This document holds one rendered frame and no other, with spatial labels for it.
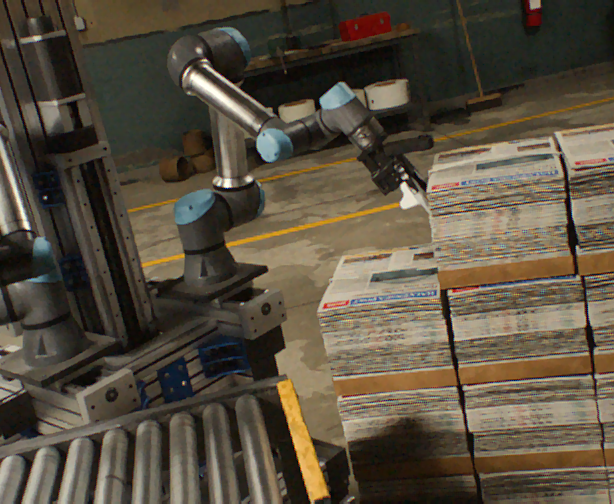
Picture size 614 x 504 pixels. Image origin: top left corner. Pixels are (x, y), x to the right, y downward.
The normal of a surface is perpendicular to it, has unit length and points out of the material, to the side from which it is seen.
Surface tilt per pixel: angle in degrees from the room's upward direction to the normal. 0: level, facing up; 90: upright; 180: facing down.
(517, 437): 90
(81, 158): 90
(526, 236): 90
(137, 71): 90
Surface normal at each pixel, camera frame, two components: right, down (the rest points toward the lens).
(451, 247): -0.18, 0.33
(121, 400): 0.71, 0.07
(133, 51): 0.15, 0.27
